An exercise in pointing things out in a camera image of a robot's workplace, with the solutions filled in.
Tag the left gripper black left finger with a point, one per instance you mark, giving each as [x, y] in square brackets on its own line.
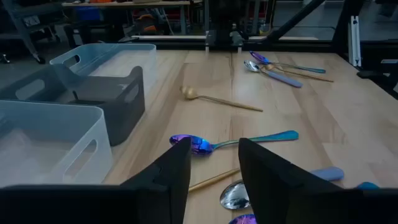
[174, 174]

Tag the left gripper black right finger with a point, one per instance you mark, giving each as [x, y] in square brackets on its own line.
[267, 180]

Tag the gold spoon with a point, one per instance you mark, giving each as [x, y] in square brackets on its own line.
[304, 75]
[214, 180]
[217, 100]

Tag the dark grey plastic storage bin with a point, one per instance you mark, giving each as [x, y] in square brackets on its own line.
[124, 105]

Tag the clear plastic storage bin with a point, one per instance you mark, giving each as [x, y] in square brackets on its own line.
[90, 51]
[46, 149]

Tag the orange power tool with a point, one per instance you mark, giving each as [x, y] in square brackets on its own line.
[146, 23]

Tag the white aluminium extrusion piece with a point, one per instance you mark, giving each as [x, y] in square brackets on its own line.
[354, 40]

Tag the wooden background table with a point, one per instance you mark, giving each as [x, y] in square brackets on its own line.
[124, 3]

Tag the blue plastic crate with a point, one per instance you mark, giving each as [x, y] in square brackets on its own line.
[87, 13]

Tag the grey metal cart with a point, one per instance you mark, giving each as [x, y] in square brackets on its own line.
[28, 40]

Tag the white power strip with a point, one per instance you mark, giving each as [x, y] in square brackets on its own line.
[31, 20]

